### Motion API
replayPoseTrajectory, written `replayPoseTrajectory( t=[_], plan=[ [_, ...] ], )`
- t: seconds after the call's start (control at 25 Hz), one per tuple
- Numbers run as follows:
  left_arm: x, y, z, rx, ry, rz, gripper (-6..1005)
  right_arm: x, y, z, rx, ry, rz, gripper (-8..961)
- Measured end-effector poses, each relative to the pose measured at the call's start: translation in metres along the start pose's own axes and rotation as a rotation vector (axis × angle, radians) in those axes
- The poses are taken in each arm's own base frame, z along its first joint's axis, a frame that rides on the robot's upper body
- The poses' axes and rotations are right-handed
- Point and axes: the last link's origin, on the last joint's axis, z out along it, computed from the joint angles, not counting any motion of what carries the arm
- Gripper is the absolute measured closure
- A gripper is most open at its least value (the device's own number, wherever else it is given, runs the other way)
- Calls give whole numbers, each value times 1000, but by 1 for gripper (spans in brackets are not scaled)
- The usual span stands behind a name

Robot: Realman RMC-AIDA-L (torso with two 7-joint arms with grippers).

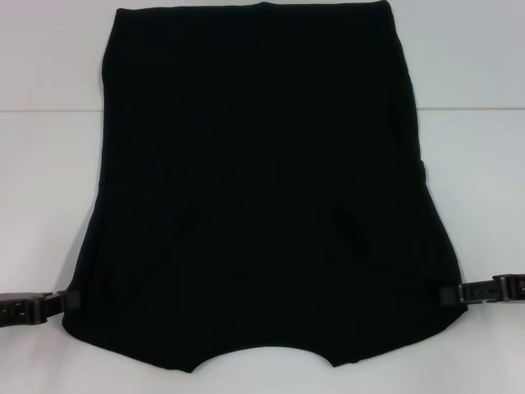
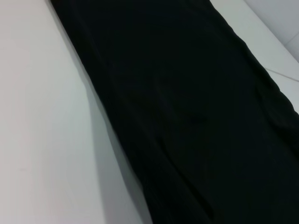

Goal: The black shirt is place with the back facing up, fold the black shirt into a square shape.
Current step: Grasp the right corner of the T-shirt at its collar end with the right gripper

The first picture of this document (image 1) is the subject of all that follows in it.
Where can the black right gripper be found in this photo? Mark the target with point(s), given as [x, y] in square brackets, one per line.
[517, 289]

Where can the black t-shirt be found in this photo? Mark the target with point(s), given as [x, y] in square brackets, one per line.
[246, 164]

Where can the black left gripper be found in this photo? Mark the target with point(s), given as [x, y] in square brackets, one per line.
[20, 310]

